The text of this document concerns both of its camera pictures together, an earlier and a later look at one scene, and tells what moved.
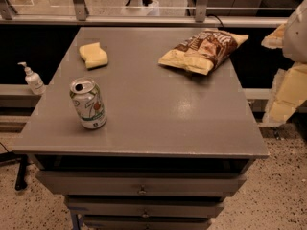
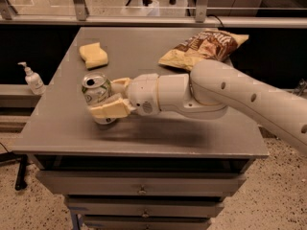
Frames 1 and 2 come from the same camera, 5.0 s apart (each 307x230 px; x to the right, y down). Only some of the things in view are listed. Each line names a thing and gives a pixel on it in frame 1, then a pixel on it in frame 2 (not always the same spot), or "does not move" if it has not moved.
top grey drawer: x=142 y=183 does not move
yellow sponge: x=93 y=56 does not move
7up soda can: x=89 y=103 to x=96 y=86
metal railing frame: x=80 y=15 does not move
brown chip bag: x=204 y=50 does not move
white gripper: x=296 y=37 to x=143 y=91
